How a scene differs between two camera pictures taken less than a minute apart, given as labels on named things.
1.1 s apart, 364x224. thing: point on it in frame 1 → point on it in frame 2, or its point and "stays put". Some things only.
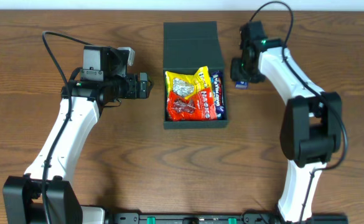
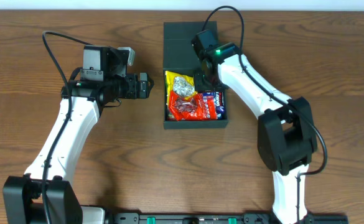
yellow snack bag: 186,85 stays put
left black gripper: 142,85 stays put
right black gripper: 237,73 → 202,82
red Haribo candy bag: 198,106 stays put
